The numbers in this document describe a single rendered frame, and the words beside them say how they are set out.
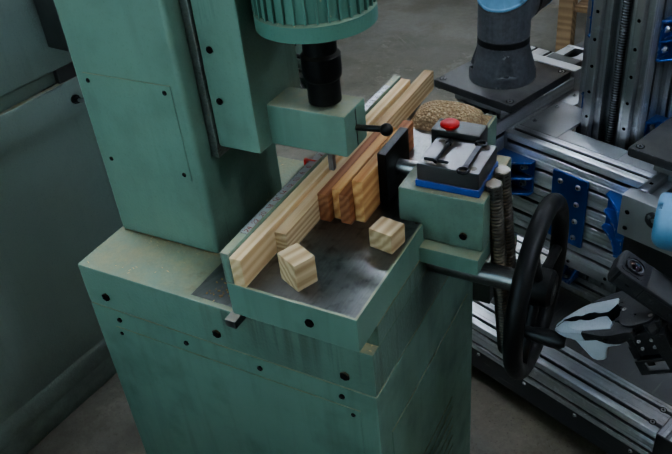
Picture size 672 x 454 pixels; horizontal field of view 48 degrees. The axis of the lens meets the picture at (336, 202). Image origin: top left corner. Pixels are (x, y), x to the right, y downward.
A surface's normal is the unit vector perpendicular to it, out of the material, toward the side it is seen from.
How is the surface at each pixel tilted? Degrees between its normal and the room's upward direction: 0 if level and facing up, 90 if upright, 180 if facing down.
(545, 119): 0
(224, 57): 90
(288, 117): 90
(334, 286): 0
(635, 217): 90
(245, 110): 90
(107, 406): 0
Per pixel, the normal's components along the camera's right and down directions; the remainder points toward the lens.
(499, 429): -0.09, -0.82
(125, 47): -0.46, 0.53
